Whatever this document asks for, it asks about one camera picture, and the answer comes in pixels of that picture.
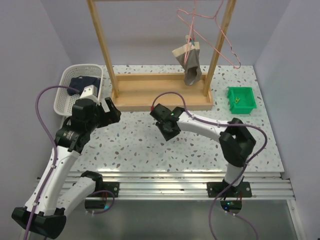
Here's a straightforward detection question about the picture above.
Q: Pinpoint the navy blue underwear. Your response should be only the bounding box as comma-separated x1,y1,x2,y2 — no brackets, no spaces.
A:
67,76,101,96

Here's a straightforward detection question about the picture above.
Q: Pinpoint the grey beige underwear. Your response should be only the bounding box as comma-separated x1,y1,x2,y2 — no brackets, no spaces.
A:
172,42,202,86

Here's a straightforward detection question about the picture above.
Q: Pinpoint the pink wire hanger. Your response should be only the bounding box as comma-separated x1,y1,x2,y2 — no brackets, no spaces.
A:
176,0,242,70

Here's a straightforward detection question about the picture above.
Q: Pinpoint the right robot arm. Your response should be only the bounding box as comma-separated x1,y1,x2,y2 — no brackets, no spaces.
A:
150,104,256,197

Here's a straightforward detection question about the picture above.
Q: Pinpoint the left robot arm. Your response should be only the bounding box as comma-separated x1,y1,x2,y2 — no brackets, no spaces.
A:
11,97,121,239

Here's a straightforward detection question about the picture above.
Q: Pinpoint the white plastic basket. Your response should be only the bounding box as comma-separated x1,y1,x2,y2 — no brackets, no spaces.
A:
53,64,103,117

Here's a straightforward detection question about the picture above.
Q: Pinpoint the wooden clothes rack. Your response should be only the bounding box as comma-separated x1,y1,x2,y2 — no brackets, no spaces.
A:
87,0,236,112

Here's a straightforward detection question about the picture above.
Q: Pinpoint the green plastic bin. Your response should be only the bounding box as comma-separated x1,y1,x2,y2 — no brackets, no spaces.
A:
227,87,257,115

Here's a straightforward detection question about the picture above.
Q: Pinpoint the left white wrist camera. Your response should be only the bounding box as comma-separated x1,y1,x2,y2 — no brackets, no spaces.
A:
79,85,99,104

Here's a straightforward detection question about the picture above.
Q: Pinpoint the aluminium rail base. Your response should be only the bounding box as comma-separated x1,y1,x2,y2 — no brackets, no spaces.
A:
32,117,298,201

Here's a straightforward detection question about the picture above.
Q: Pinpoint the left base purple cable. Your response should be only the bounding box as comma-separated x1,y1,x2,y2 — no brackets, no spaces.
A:
84,190,116,216

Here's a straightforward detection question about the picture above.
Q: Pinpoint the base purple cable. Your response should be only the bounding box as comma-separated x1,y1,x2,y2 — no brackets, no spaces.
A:
84,190,116,216
224,194,258,240

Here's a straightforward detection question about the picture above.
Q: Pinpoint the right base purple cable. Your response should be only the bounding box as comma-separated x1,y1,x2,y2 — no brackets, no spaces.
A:
224,194,258,240

